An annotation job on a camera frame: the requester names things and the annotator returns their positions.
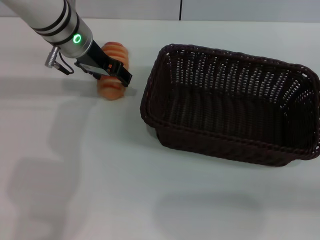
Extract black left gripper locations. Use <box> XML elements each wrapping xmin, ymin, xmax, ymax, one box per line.
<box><xmin>84</xmin><ymin>39</ymin><xmax>133</xmax><ymax>88</ymax></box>

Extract orange striped bread roll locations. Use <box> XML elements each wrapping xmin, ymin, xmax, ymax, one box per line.
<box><xmin>96</xmin><ymin>41</ymin><xmax>130</xmax><ymax>101</ymax></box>

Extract dark brown wicker basket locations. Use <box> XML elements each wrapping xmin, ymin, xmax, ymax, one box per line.
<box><xmin>139</xmin><ymin>43</ymin><xmax>320</xmax><ymax>168</ymax></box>

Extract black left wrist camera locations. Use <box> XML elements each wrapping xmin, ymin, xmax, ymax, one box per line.
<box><xmin>74</xmin><ymin>58</ymin><xmax>111</xmax><ymax>81</ymax></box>

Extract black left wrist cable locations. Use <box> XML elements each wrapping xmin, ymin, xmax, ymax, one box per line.
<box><xmin>55</xmin><ymin>53</ymin><xmax>75</xmax><ymax>76</ymax></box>

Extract silver cable connector plug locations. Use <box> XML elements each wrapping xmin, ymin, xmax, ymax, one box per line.
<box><xmin>44</xmin><ymin>46</ymin><xmax>61</xmax><ymax>69</ymax></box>

